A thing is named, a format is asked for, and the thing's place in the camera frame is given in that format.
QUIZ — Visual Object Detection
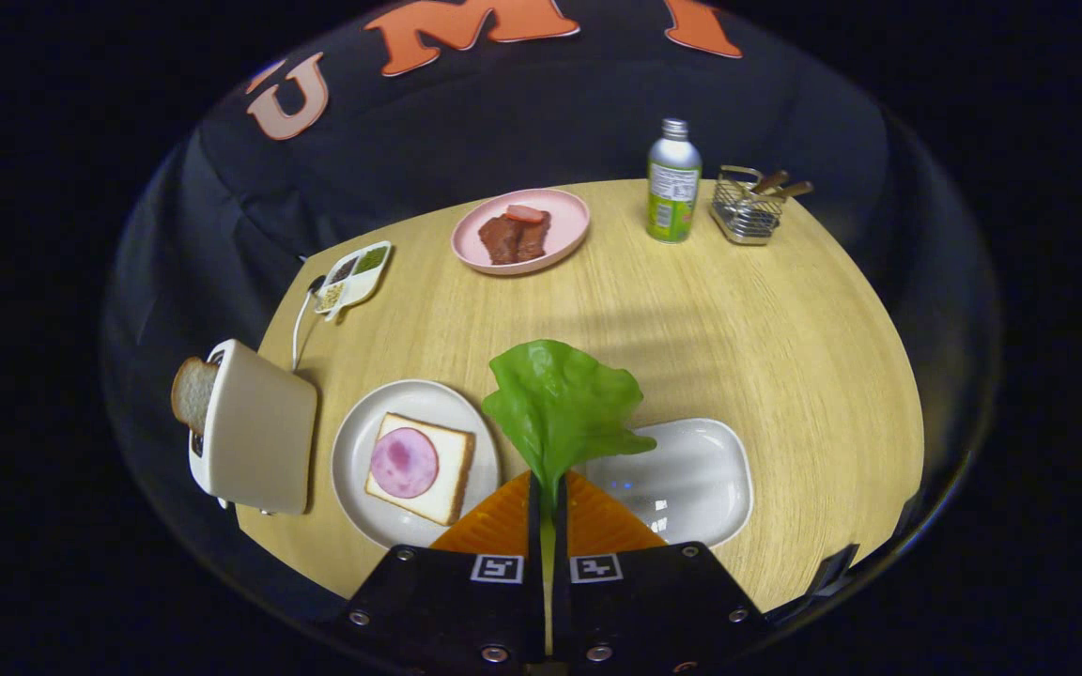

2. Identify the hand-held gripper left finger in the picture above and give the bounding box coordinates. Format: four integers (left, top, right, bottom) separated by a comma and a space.
325, 469, 547, 676

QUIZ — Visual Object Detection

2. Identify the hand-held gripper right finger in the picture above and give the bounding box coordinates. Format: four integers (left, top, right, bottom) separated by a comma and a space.
550, 469, 772, 676

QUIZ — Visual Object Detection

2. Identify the green lettuce leaf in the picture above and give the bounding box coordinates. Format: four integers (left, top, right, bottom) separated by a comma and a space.
481, 340, 657, 655

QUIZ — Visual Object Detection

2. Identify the toasted bread slice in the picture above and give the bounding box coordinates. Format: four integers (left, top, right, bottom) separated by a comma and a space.
171, 357, 221, 436

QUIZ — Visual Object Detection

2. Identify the white oblong dish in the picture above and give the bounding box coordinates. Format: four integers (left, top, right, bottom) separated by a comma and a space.
583, 418, 754, 548

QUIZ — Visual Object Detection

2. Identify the white bread slice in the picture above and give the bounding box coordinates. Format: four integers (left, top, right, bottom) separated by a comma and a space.
364, 412, 476, 527

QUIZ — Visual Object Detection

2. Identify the pink ham slice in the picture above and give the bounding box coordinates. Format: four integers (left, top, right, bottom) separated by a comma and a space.
370, 427, 440, 499

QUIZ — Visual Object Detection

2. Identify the round white plate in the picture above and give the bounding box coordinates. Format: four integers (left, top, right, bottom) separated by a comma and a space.
332, 379, 502, 550

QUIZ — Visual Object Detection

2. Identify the cream toaster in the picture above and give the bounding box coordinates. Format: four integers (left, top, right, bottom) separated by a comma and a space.
188, 339, 318, 516

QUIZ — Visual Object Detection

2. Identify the white divided seasoning tray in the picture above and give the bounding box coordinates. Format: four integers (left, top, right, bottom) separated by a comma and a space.
313, 241, 393, 323

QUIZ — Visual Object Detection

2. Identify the brown meat slice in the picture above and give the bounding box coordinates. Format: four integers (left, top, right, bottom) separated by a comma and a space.
478, 216, 521, 266
515, 212, 552, 262

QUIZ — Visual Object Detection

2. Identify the pink plate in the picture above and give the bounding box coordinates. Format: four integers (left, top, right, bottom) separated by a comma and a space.
451, 189, 591, 276

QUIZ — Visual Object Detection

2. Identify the silver green bottle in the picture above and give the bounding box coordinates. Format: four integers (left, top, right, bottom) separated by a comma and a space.
646, 118, 703, 245

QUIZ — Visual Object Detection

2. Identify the white power cable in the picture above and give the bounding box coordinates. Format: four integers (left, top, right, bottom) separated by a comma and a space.
291, 282, 326, 372

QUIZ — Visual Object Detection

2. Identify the small wire basket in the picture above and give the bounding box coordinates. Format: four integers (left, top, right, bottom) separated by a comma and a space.
710, 165, 786, 247

